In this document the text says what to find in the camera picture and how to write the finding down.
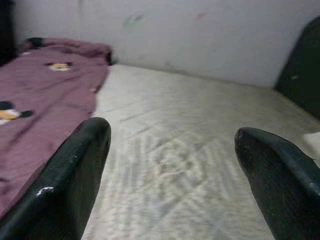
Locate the pink cartoon mouse blanket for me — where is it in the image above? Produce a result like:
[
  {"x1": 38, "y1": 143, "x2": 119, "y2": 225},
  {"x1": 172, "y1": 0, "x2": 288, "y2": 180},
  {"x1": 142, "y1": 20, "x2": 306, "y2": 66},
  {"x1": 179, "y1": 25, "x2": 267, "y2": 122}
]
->
[{"x1": 0, "y1": 37, "x2": 113, "y2": 218}]

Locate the black tufted headboard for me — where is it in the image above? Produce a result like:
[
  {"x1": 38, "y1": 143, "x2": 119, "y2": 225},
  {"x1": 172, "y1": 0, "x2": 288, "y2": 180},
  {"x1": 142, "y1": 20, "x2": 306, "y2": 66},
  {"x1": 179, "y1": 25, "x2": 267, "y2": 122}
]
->
[{"x1": 273, "y1": 16, "x2": 320, "y2": 121}]

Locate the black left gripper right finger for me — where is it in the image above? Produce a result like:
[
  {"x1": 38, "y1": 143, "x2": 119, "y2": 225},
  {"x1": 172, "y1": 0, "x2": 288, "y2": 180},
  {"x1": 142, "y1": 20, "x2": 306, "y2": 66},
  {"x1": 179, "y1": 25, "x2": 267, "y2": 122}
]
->
[{"x1": 234, "y1": 126, "x2": 320, "y2": 240}]

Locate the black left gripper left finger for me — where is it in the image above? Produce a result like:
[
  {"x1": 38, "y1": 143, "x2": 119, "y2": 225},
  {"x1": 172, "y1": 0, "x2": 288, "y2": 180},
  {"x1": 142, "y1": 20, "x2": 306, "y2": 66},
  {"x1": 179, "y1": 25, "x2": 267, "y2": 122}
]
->
[{"x1": 0, "y1": 117, "x2": 112, "y2": 240}]

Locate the white quilted mattress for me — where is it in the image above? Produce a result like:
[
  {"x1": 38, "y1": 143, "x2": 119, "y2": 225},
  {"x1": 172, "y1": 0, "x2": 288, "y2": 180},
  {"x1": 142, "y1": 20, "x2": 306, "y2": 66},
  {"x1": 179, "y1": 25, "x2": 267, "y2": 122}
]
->
[{"x1": 82, "y1": 63, "x2": 320, "y2": 240}]

